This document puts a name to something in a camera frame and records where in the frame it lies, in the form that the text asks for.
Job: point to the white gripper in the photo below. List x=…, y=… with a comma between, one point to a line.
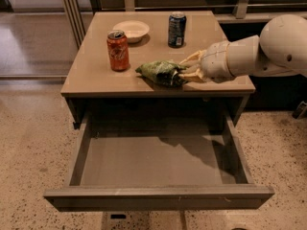
x=213, y=62

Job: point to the green jalapeno chip bag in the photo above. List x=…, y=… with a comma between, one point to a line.
x=162, y=72

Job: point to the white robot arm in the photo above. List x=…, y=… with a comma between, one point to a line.
x=279, y=51

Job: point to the grey cabinet with tan top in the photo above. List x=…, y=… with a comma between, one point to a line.
x=90, y=75

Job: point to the open grey top drawer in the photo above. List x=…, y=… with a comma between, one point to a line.
x=167, y=165

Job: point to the dark blue soda can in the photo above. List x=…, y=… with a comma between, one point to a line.
x=176, y=31

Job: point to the white bowl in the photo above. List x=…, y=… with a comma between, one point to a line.
x=133, y=29

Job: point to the orange soda can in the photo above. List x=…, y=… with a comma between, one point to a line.
x=118, y=50

